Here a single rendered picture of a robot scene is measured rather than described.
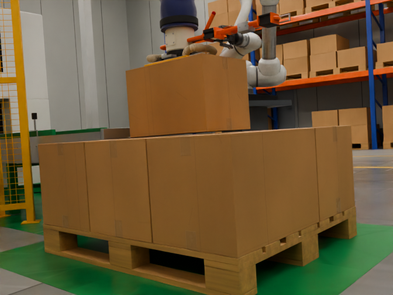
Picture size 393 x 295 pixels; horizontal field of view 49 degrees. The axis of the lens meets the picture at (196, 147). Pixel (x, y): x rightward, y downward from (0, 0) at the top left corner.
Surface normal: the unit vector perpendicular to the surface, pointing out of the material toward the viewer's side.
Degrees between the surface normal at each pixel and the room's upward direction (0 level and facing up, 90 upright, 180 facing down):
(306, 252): 90
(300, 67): 90
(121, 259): 90
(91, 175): 90
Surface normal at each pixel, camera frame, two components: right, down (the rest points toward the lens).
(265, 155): 0.76, -0.02
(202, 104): -0.65, 0.07
